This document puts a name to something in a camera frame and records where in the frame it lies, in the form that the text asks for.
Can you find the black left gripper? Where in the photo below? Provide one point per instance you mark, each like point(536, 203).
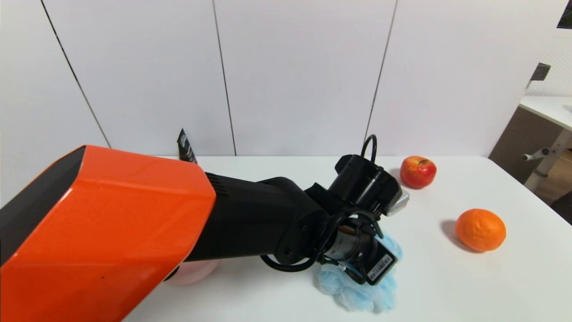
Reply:
point(381, 266)

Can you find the light blue mesh bath loofah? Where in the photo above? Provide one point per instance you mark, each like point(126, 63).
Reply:
point(384, 290)

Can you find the orange and black left arm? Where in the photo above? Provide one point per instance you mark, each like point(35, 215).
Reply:
point(134, 223)

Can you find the pink bowl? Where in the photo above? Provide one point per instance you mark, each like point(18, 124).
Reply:
point(192, 272)

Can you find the dark grey cone object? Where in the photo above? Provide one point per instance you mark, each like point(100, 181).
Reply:
point(187, 147)

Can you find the red apple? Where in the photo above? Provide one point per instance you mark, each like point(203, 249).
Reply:
point(418, 172)

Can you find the orange fruit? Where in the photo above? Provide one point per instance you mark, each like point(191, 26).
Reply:
point(480, 230)

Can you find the white desk leg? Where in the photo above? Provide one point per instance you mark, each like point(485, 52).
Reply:
point(552, 161)

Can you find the white desk top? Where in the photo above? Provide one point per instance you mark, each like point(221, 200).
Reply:
point(549, 109)

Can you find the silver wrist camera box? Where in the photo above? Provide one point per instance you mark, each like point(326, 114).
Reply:
point(399, 200)

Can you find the dark wall mounted box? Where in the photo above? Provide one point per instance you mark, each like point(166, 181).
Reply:
point(540, 71)

